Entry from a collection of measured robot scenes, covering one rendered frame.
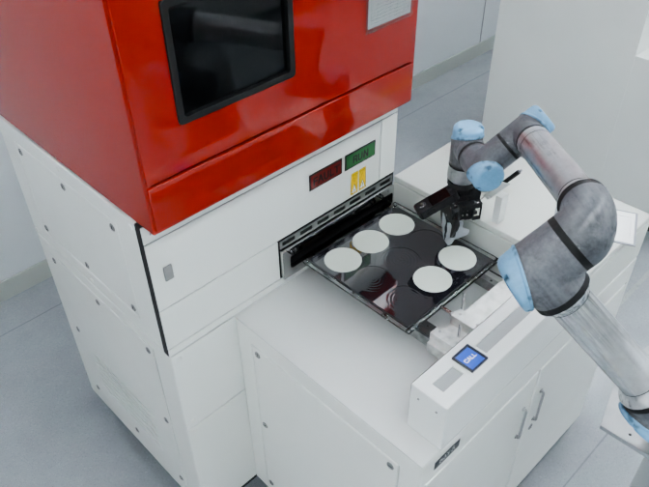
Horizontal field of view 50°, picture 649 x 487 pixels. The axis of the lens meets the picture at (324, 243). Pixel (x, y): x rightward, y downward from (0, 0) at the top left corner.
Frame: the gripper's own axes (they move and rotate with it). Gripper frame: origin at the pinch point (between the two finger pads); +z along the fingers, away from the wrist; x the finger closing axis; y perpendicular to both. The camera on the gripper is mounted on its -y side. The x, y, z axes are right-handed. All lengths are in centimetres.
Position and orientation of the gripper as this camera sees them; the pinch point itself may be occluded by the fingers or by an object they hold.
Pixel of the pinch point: (445, 241)
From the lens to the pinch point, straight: 189.3
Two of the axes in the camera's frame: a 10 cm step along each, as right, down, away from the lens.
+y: 9.7, -1.7, 1.9
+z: 0.1, 7.7, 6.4
